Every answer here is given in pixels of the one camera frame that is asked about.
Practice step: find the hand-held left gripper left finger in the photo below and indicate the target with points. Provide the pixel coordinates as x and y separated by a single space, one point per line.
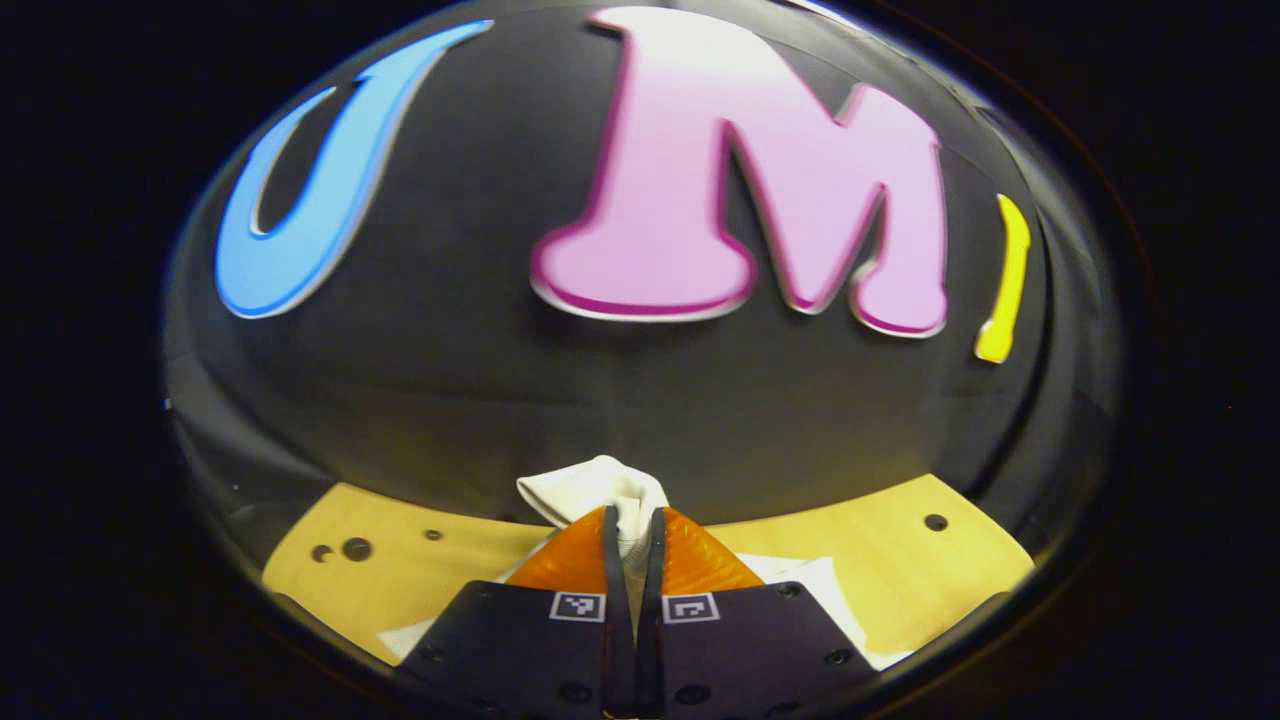
540 640

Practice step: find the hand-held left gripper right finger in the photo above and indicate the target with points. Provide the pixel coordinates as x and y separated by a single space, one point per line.
740 640

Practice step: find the white long-sleeved garment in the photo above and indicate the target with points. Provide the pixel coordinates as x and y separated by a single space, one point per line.
600 490

